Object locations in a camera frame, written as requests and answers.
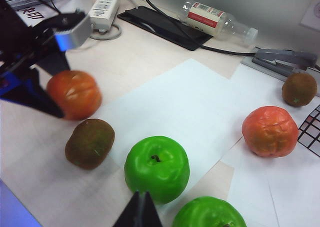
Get clear plastic bottle red label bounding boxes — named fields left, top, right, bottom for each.
left=179, top=0, right=259, bottom=47

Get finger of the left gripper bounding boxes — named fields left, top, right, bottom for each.
left=34, top=51, right=71, bottom=77
left=0, top=66, right=65, bottom=119

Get white paper sheet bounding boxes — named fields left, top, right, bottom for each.
left=92, top=58, right=237, bottom=185
left=219, top=63, right=320, bottom=227

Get checkerboard calibration sheet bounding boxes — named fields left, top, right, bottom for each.
left=297, top=104, right=320, bottom=158

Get orange plastic tangerine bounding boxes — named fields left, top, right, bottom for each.
left=46, top=70, right=103, bottom=121
left=241, top=106, right=300, bottom=158

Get white power strip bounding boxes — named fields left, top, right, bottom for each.
left=88, top=0, right=121, bottom=33

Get thick black cable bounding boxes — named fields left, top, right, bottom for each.
left=142, top=0, right=256, bottom=57

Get grey stapler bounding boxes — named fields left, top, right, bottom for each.
left=241, top=48, right=317, bottom=78

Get black flat pad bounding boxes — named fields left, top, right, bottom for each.
left=117, top=6, right=213, bottom=52

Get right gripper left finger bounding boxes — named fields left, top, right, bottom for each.
left=112, top=190, right=143, bottom=227

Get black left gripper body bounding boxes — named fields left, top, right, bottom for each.
left=0, top=0, right=86, bottom=74

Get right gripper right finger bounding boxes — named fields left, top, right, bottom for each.
left=141, top=190, right=165, bottom=227

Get brown plastic kiwi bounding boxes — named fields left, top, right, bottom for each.
left=281, top=72, right=318, bottom=108
left=64, top=118, right=116, bottom=171

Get purple white name plate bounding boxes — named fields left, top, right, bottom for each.
left=299, top=0, right=320, bottom=34

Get white power cord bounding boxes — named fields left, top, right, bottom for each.
left=88, top=0, right=141, bottom=41

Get green plastic apple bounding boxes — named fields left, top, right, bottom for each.
left=171, top=196, right=247, bottom=227
left=124, top=136, right=190, bottom=205

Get thin black cable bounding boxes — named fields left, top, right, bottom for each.
left=16, top=0, right=62, bottom=15

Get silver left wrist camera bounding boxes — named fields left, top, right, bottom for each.
left=54, top=10, right=91, bottom=50

